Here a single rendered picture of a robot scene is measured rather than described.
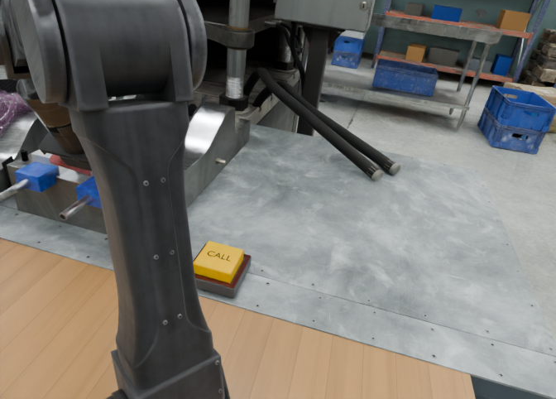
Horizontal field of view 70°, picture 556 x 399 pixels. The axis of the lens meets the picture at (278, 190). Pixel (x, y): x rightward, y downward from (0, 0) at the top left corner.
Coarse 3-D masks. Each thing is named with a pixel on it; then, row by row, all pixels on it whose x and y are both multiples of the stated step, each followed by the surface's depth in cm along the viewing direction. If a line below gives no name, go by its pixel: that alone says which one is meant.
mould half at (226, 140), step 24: (192, 120) 84; (216, 120) 84; (240, 120) 104; (192, 144) 80; (216, 144) 84; (240, 144) 100; (192, 168) 74; (216, 168) 87; (24, 192) 67; (48, 192) 65; (72, 192) 64; (192, 192) 77; (48, 216) 68; (72, 216) 66; (96, 216) 65
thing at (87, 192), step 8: (80, 184) 60; (88, 184) 60; (80, 192) 59; (88, 192) 59; (96, 192) 58; (80, 200) 57; (88, 200) 58; (96, 200) 59; (72, 208) 56; (80, 208) 57; (64, 216) 55
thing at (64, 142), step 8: (48, 128) 49; (56, 128) 50; (64, 128) 49; (48, 136) 55; (56, 136) 50; (64, 136) 50; (72, 136) 50; (40, 144) 54; (48, 144) 54; (56, 144) 54; (64, 144) 51; (72, 144) 51; (80, 144) 52; (48, 152) 54; (56, 152) 53; (64, 152) 53; (72, 152) 53; (80, 152) 53; (80, 160) 53
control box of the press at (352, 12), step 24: (288, 0) 123; (312, 0) 121; (336, 0) 120; (360, 0) 118; (312, 24) 126; (336, 24) 123; (360, 24) 121; (312, 48) 133; (312, 72) 136; (312, 96) 140
